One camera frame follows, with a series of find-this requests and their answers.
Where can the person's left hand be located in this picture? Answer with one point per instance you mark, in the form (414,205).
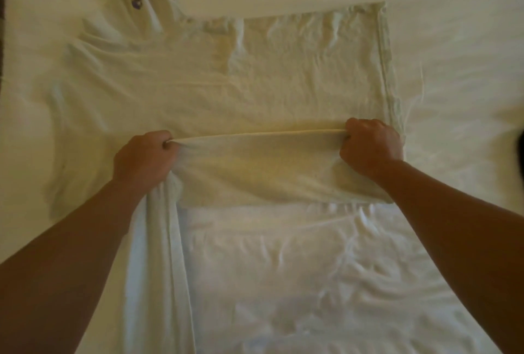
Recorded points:
(146,161)

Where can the person's right hand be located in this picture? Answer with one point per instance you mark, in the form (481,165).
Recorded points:
(372,149)

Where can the white printed t-shirt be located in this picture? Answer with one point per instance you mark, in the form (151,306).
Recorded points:
(246,87)

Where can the person's left forearm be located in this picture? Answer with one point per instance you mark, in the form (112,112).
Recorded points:
(57,268)

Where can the person's right forearm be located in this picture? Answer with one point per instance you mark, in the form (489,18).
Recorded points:
(467,243)

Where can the white bed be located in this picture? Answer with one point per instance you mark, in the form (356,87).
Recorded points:
(327,284)

